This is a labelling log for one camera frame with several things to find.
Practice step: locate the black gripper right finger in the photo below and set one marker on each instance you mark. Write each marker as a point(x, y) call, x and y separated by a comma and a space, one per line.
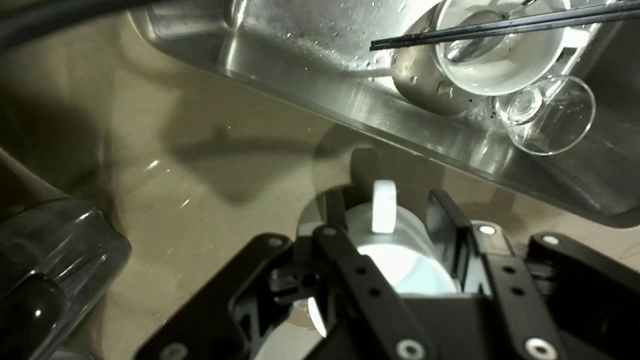
point(532, 292)

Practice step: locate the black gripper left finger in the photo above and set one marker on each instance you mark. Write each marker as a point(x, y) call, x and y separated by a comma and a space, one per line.
point(361, 281)

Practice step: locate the white ceramic cup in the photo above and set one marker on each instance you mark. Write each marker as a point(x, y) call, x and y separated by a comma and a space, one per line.
point(385, 207)

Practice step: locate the stainless steel sink basin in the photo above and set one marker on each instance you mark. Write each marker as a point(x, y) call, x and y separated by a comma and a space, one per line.
point(300, 32)

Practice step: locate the clear drinking glass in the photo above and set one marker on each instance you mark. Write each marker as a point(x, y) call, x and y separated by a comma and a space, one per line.
point(553, 120)

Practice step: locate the steel spoon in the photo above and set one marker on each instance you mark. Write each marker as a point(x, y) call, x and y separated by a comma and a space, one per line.
point(472, 42)

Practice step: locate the thin black utensil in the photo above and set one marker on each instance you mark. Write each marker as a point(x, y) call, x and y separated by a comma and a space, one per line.
point(501, 27)

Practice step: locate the dark transparent tumbler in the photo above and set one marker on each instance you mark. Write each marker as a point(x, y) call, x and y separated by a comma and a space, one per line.
point(53, 281)

